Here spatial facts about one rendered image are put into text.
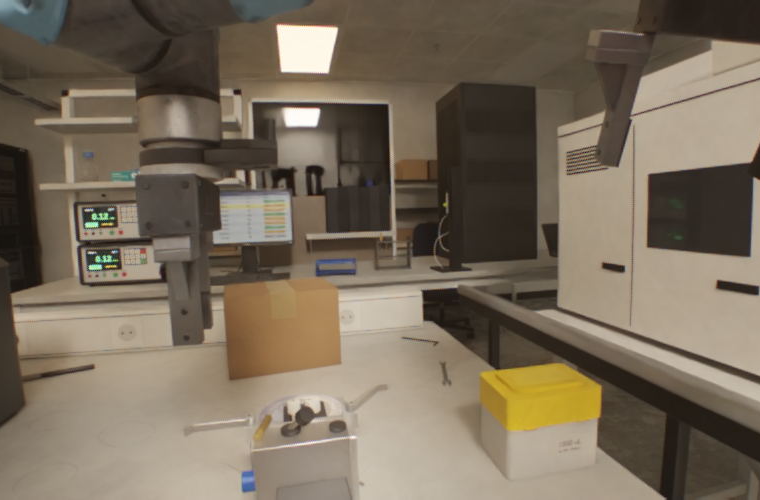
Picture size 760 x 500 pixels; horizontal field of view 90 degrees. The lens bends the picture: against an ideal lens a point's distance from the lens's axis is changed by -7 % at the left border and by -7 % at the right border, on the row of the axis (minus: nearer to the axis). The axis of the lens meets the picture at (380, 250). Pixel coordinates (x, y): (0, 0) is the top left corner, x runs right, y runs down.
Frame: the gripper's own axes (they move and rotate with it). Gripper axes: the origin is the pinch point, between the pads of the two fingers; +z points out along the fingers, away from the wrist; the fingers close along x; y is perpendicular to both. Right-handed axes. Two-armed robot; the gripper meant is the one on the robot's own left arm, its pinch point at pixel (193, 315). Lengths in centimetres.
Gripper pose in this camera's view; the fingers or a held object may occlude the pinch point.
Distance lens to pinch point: 43.9
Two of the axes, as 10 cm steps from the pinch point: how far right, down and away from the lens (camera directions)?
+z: 0.3, 10.0, 0.9
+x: 2.4, 0.8, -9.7
